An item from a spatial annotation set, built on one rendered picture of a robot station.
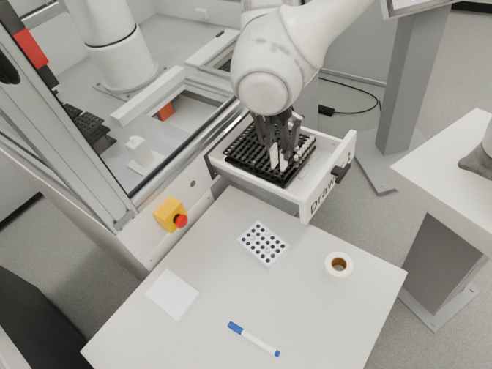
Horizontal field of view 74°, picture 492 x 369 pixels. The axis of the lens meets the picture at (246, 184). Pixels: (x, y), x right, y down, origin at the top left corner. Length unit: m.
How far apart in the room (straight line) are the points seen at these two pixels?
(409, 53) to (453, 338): 1.25
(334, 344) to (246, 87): 0.61
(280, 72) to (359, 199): 1.59
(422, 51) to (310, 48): 1.34
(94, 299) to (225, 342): 1.25
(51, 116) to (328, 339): 0.73
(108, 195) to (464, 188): 0.89
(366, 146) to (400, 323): 1.06
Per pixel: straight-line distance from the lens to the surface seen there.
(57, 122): 0.69
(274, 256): 0.90
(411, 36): 1.72
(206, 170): 1.00
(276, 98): 0.45
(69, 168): 0.73
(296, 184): 0.96
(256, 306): 0.87
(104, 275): 2.06
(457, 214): 0.97
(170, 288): 0.93
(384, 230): 1.88
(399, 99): 1.90
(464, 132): 1.18
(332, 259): 0.87
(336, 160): 0.90
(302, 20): 0.49
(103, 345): 0.98
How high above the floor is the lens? 1.58
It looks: 49 degrees down
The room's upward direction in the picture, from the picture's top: 15 degrees counter-clockwise
